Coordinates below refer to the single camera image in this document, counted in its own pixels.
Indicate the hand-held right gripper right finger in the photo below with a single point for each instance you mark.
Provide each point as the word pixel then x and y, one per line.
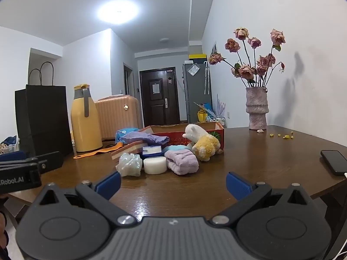
pixel 238 185

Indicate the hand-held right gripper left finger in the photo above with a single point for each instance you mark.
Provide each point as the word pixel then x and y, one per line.
pixel 109 184

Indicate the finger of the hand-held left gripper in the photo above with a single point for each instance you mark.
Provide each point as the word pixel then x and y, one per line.
pixel 12 157
pixel 51 162

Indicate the iridescent bath puff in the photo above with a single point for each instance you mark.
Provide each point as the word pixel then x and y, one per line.
pixel 130 165

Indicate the white round sponge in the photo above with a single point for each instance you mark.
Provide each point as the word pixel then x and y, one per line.
pixel 154 165

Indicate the white and yellow plush toy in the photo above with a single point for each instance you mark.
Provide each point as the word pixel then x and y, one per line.
pixel 206 146

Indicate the blue and white packet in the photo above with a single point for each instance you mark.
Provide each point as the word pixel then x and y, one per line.
pixel 151 150

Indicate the periwinkle purple cloth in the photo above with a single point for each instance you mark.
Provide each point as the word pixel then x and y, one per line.
pixel 143 138

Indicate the lilac fluffy towel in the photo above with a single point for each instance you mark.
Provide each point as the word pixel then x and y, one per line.
pixel 181 163

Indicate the light blue fluffy towel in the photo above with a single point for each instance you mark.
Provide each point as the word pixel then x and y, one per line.
pixel 176 148

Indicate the red cardboard box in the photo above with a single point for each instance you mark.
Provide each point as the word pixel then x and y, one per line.
pixel 177 138

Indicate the basket with dark cloth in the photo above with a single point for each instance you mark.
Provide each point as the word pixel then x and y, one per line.
pixel 9 145

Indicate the orange plastic tool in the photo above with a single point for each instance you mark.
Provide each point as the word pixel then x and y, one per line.
pixel 92 153

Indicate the fallen dried flower head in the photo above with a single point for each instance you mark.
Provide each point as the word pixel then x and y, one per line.
pixel 219 151

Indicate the black paper bag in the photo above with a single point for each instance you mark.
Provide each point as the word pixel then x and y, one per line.
pixel 43 113

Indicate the blue tissue packet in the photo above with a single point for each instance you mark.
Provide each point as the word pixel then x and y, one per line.
pixel 120 136

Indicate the yellow thermos jug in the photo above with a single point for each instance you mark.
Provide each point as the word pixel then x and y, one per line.
pixel 86 124

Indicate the pink suitcase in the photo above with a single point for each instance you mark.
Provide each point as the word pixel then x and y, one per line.
pixel 116 119

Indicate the cluttered storage cart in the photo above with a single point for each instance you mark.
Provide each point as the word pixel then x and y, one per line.
pixel 217 121

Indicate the scattered yellow flower bits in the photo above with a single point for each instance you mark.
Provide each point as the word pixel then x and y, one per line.
pixel 284 136

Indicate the pink textured vase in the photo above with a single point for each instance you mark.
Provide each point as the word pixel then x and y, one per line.
pixel 257 108

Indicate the lilac wrapped bouquet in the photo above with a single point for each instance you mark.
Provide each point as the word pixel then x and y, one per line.
pixel 221 105

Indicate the dark brown entrance door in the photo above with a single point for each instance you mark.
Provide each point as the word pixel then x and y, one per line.
pixel 160 108

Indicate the grey refrigerator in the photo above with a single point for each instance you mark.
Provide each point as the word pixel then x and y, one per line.
pixel 195 97

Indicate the black smartphone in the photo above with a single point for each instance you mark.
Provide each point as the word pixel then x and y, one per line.
pixel 334 162

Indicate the interior room door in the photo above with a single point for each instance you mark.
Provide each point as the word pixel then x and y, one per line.
pixel 128 81

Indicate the paper sheet on door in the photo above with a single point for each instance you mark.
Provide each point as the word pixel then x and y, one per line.
pixel 156 88

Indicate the bunch of dried roses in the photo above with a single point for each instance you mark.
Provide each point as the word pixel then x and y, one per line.
pixel 246 71

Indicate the paper note on refrigerator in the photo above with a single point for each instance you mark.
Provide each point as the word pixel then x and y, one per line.
pixel 193 70

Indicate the yellow and black box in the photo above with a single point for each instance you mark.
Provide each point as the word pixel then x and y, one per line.
pixel 198 57

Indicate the round ceiling light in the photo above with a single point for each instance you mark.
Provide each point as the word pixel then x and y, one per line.
pixel 119 12

